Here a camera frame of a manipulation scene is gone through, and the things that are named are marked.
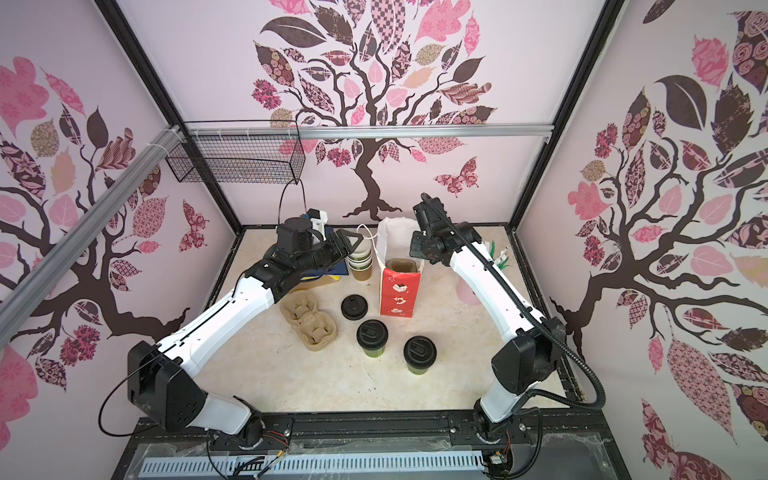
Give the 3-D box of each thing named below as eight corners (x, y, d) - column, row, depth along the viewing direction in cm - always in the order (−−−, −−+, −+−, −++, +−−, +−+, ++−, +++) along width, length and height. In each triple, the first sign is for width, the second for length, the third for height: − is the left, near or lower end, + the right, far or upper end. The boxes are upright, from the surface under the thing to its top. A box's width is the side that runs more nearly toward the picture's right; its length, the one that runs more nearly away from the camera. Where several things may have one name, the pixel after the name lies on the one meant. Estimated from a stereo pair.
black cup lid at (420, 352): (404, 379, 84) (405, 365, 75) (403, 352, 89) (404, 336, 80) (432, 379, 84) (437, 365, 75) (430, 352, 89) (434, 336, 80)
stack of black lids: (341, 320, 96) (339, 316, 93) (343, 299, 101) (342, 294, 99) (366, 320, 96) (366, 316, 93) (368, 299, 101) (367, 294, 99)
